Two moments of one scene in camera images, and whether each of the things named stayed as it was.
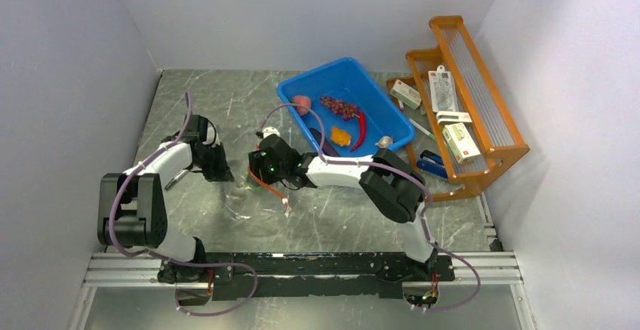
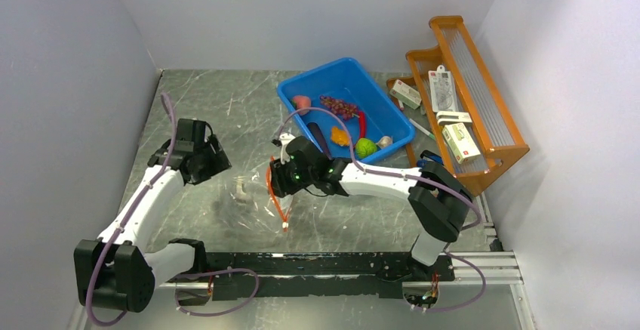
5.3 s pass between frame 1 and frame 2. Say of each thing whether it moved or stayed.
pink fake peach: stayed
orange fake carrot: stayed
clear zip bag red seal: moved
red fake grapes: stayed
